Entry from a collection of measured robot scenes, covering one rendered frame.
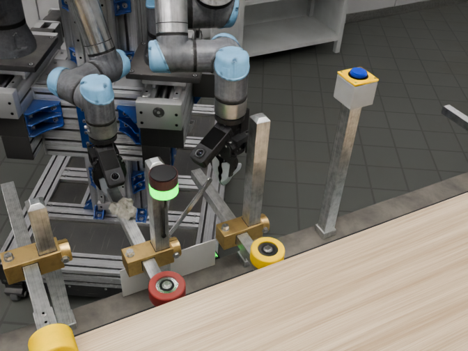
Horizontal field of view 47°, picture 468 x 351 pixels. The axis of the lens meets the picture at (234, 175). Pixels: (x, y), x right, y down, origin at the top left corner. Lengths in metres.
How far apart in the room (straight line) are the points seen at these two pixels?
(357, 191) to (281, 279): 1.75
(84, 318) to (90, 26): 0.73
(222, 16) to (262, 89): 2.10
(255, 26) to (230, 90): 3.10
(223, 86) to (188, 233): 1.16
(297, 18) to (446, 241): 3.30
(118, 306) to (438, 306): 0.76
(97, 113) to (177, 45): 0.26
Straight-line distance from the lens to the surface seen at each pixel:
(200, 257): 1.43
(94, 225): 2.33
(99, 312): 1.41
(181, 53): 1.26
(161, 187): 1.08
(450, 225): 1.44
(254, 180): 1.27
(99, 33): 1.44
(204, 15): 1.60
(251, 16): 4.27
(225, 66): 1.17
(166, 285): 1.16
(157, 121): 1.60
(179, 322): 1.12
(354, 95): 1.28
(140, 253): 1.29
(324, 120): 3.42
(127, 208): 1.41
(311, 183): 2.89
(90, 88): 1.30
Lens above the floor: 1.81
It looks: 39 degrees down
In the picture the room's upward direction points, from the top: 3 degrees clockwise
